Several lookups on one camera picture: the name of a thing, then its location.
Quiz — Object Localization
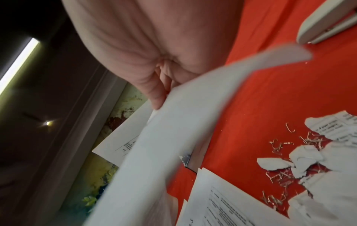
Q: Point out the person's right hand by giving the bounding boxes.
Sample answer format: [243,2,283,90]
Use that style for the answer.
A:
[60,0,247,110]

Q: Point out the single printed table sheet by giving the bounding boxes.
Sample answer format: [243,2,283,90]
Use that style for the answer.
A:
[88,43,313,226]

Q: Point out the pile of printed papers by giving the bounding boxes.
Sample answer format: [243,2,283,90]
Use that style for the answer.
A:
[175,168,291,226]

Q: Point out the heap of torn paper scraps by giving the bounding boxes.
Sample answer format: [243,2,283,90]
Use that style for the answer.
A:
[256,110,357,226]

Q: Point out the red tablecloth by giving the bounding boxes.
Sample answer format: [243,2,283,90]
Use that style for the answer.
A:
[165,0,357,221]

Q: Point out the ceiling light strip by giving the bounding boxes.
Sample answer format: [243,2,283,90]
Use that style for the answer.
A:
[0,37,40,94]

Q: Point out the white stapler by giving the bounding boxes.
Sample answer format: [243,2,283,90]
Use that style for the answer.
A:
[296,0,357,45]

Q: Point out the scattered loose metal staples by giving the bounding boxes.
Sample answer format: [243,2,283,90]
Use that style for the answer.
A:
[262,122,332,209]

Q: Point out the colourful wall painting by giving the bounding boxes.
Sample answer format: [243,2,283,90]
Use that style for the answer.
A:
[59,82,148,213]

